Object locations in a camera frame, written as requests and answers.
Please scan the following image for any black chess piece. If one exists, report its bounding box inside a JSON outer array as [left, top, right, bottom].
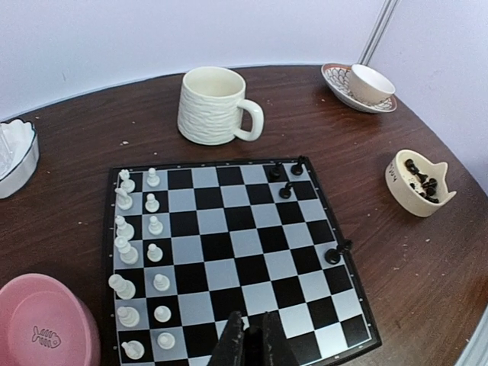
[[324, 239, 352, 265]]

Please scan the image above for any white ceramic cup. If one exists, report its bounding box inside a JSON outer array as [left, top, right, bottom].
[[348, 64, 396, 104]]

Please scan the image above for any white chess pawn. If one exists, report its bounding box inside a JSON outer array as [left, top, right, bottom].
[[146, 168, 160, 188], [152, 274, 171, 292], [157, 332, 175, 350], [148, 215, 164, 236], [153, 306, 172, 323], [147, 243, 164, 262], [145, 193, 160, 213]]

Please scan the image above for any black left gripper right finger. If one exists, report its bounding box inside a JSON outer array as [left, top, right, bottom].
[[262, 313, 299, 366]]

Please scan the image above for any black chess pawn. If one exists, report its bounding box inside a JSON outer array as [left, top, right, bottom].
[[278, 181, 293, 199], [268, 162, 281, 181], [291, 156, 306, 176]]

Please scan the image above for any white chess knight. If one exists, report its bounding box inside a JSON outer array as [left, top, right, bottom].
[[121, 340, 145, 360], [114, 188, 133, 210]]

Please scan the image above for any white chess king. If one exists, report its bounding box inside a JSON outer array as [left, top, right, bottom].
[[108, 274, 136, 300]]

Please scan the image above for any white ribbed ceramic mug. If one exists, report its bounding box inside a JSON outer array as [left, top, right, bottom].
[[177, 66, 265, 146]]

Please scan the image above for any black and white chessboard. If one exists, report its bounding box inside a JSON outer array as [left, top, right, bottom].
[[102, 158, 381, 365]]

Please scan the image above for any cream bowl of black pieces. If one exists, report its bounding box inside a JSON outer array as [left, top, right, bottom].
[[385, 149, 457, 217]]

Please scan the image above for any white chess bishop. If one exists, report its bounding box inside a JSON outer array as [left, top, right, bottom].
[[114, 215, 135, 241], [117, 307, 140, 328]]

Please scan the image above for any white chess rook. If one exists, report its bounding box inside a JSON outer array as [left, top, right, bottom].
[[119, 169, 136, 193]]

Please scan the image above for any aluminium frame post right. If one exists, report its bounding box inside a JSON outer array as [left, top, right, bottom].
[[358, 0, 400, 66]]

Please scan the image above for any pink bowl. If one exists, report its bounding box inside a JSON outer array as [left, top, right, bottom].
[[1, 273, 101, 365]]

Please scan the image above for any white chess queen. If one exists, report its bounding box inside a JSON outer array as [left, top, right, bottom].
[[114, 236, 139, 265]]

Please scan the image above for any floral patterned saucer plate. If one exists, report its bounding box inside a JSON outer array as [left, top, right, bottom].
[[321, 63, 397, 114]]

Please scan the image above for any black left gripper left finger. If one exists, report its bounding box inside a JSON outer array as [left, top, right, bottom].
[[207, 311, 244, 366]]

